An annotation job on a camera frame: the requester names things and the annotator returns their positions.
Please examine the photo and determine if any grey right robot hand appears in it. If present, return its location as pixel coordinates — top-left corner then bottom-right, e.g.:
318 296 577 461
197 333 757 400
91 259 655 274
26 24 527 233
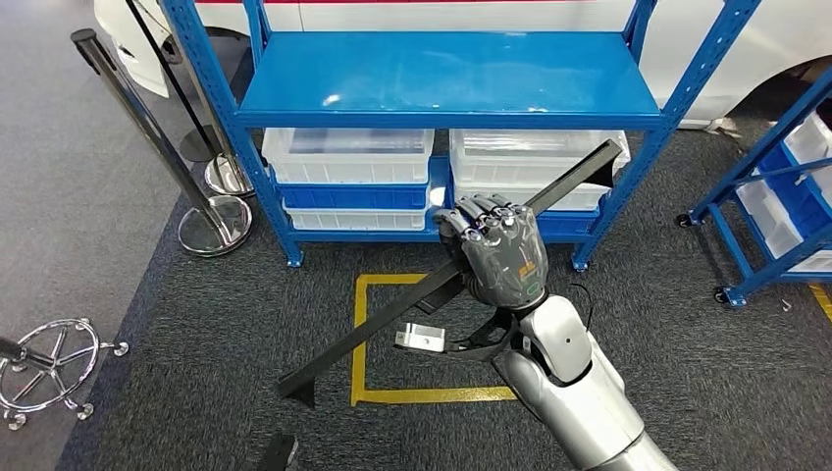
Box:
434 193 550 312

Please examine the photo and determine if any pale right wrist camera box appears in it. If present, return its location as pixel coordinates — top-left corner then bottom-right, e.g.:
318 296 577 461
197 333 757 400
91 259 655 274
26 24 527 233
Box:
394 323 447 354

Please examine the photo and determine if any chrome stool base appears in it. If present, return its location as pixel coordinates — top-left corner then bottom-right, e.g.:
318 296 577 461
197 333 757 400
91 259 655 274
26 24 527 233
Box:
0 318 131 432

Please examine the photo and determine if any thin black pole stand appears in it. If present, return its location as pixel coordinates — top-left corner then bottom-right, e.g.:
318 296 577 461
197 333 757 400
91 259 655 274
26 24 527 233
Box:
123 0 224 164

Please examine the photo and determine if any blue metal shelf rack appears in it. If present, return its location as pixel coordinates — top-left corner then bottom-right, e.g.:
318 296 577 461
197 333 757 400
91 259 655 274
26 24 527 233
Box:
159 0 761 271

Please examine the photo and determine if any white car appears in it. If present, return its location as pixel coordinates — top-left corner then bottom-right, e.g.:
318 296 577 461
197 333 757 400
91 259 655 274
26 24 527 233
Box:
93 0 832 128

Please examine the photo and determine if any chrome stanchion post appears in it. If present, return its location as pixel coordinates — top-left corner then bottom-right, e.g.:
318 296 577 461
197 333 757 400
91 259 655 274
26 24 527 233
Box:
70 27 253 258
203 150 256 198

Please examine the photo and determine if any blue wheeled rack cart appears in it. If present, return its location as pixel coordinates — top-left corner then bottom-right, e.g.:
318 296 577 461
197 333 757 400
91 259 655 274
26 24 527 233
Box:
675 65 832 308

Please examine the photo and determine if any black plastic plate bracket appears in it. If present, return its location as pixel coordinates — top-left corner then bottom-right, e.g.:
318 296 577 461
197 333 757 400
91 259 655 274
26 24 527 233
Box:
277 137 624 409

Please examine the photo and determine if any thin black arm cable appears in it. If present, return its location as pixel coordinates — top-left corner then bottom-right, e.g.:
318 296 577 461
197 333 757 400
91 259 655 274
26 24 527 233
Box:
570 283 594 333

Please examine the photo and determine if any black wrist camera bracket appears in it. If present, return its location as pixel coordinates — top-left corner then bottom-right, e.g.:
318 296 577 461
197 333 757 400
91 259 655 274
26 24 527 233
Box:
415 308 521 363

